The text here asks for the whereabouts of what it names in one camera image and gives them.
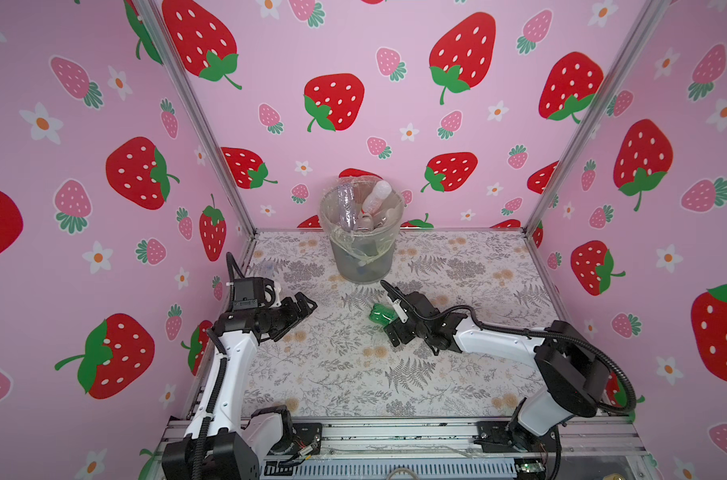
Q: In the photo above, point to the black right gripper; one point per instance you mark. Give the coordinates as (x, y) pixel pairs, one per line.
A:
(399, 334)

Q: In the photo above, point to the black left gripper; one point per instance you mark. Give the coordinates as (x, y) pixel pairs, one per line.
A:
(293, 317)

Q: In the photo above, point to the green Sprite bottle yellow cap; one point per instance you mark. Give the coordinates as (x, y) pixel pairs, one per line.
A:
(382, 315)

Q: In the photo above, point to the clear bottle yellow label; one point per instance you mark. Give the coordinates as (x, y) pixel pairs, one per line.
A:
(366, 223)

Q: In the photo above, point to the white bottle red cap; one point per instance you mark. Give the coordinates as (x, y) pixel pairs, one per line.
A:
(376, 198)

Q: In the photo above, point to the clear bottle blue cap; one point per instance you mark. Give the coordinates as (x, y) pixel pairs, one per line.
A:
(347, 206)

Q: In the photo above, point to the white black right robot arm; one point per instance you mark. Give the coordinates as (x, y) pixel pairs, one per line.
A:
(572, 373)

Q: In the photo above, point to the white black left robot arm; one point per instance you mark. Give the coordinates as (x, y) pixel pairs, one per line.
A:
(215, 444)

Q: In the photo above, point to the clear green bin liner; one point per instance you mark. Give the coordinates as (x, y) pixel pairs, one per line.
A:
(360, 216)

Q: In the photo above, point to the silver mesh waste bin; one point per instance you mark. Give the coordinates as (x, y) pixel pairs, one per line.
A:
(360, 234)

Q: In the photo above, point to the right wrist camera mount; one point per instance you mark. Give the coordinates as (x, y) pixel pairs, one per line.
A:
(399, 310)

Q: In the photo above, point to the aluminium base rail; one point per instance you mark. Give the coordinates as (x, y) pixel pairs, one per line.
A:
(603, 447)

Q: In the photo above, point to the aluminium frame post left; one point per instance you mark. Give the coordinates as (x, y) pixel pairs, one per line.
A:
(194, 44)

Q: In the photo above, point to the aluminium frame post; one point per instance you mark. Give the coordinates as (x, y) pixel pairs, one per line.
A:
(639, 35)
(194, 44)

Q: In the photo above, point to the aluminium frame post right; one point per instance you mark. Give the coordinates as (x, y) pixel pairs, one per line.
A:
(639, 35)

